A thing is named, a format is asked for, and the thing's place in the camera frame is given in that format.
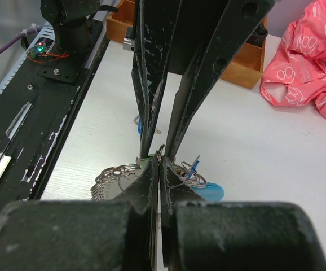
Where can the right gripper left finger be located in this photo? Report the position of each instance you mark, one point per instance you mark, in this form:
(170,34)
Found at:
(140,240)

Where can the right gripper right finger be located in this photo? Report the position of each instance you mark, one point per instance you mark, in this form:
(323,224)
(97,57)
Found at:
(181,221)

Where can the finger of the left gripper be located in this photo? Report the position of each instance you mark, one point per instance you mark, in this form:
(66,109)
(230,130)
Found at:
(233,26)
(154,27)

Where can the dark blue key tag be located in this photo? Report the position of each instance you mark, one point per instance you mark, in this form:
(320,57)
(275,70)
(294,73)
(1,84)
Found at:
(193,167)

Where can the light blue key tag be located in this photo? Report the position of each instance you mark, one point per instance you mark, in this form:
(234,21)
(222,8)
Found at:
(211,192)

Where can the green key tag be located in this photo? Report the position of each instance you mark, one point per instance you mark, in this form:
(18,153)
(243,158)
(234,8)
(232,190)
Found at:
(142,162)

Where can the orange wooden compartment tray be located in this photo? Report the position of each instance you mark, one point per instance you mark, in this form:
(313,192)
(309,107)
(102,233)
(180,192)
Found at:
(245,69)

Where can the blue key tag on table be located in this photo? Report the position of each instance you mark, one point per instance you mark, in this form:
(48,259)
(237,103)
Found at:
(138,122)

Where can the pink plastic bag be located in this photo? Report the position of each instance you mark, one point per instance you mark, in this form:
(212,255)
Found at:
(296,75)

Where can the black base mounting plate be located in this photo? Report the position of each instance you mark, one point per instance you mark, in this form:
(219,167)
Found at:
(37,110)

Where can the white cable duct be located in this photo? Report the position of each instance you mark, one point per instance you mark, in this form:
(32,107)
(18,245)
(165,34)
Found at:
(41,31)

